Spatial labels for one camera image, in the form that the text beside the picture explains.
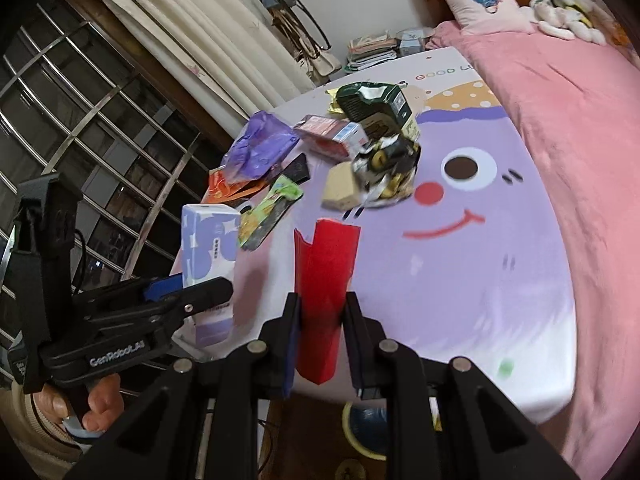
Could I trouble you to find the pink carton box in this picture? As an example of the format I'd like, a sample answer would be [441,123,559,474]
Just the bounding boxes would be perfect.
[294,115,371,161]

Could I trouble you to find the crumpled black foil wrapper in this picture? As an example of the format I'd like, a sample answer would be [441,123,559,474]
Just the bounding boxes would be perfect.
[351,132,422,209]

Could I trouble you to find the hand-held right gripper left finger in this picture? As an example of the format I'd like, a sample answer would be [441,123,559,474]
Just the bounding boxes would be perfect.
[62,292,303,480]

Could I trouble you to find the beige handbag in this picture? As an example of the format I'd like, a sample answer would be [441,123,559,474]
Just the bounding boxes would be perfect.
[295,42,343,86]

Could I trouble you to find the white plush toy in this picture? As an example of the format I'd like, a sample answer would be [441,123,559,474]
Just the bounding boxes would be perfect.
[530,0,608,43]

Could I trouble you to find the red paper packet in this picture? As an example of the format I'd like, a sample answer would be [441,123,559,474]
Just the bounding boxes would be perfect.
[294,218,362,386]

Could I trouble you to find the black cable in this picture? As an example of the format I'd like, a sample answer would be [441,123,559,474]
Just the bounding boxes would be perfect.
[72,230,101,293]

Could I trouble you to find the metal window grille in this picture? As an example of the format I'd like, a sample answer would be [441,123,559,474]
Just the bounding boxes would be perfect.
[0,0,236,361]

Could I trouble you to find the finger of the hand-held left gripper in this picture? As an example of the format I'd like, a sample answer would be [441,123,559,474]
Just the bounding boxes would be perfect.
[94,277,234,342]
[75,274,185,312]

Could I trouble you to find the pink blanket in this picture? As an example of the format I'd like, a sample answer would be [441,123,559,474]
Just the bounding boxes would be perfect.
[430,20,640,480]

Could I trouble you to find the stack of books and papers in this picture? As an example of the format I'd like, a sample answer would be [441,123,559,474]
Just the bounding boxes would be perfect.
[346,34,401,73]

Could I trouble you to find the cream curtain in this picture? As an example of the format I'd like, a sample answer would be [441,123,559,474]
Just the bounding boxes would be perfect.
[75,0,331,128]

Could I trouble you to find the pale blue box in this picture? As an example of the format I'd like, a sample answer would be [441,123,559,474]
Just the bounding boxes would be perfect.
[397,26,437,58]

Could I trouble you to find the orange wrapper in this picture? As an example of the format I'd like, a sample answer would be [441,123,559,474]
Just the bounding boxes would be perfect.
[202,169,271,206]

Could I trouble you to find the green snack wrapper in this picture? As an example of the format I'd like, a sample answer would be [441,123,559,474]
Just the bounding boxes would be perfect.
[239,176,305,251]

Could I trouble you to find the gold foil wrapper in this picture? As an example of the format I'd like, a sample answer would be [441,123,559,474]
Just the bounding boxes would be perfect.
[326,87,351,117]

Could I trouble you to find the person's left forearm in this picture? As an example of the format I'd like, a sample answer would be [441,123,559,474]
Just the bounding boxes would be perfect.
[0,385,81,466]

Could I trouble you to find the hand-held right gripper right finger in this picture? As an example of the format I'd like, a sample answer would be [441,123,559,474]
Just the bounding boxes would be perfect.
[344,291,583,480]

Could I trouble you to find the white pillow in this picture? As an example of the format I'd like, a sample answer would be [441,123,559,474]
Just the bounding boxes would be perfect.
[428,0,535,36]

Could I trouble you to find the white blue tissue box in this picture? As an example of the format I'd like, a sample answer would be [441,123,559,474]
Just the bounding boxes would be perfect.
[181,204,241,348]

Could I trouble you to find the person's left hand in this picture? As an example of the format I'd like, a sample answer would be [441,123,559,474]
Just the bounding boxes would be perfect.
[32,374,126,433]

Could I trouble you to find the beige wafer block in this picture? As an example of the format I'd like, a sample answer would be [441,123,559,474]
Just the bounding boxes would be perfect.
[321,161,362,211]

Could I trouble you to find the purple plastic bag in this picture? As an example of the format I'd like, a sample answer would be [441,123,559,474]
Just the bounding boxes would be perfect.
[222,111,301,184]

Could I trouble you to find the dark green bag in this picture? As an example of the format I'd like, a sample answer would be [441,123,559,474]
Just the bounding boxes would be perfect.
[336,81,420,141]

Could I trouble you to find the blue bin with yellow rim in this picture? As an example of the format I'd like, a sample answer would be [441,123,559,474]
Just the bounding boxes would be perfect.
[342,399,443,462]

